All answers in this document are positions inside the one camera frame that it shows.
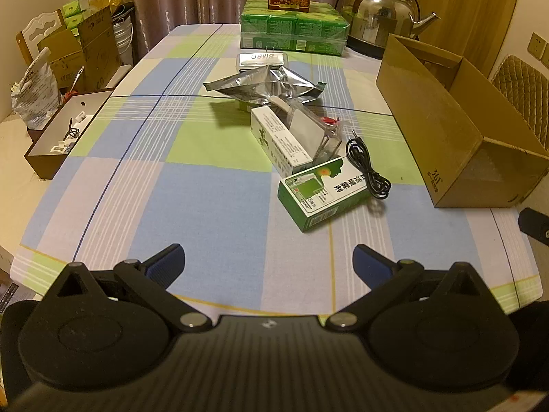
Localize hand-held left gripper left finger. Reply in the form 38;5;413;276
42;243;212;334

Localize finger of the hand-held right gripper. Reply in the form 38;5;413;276
517;207;549;247

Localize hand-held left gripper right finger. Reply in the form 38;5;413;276
328;244;499;334

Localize green medicine box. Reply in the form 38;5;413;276
277;157;374;233

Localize black audio cable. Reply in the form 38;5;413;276
345;134;392;200

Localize clear plastic packet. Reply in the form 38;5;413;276
289;103;344;161

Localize long white medicine box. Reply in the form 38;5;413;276
250;105;314;176

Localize silver foil bag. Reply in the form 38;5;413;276
203;65;327;106

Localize white plug adapter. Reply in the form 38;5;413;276
237;46;287;73

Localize checked pastel tablecloth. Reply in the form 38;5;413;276
9;23;543;316

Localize brown open tray box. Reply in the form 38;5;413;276
24;89;114;180

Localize white plastic bag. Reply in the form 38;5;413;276
11;47;58;130

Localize tall brown cardboard box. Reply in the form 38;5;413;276
78;6;120;93

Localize metal bucket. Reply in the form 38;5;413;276
112;21;135;67

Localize small brown cardboard box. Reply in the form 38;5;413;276
38;29;84;91

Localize green tissue multipack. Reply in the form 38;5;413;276
239;0;349;56

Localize stainless steel kettle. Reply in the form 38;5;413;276
335;0;442;60

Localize green tissue packs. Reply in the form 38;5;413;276
62;0;93;37

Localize wall socket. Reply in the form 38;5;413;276
527;32;549;63

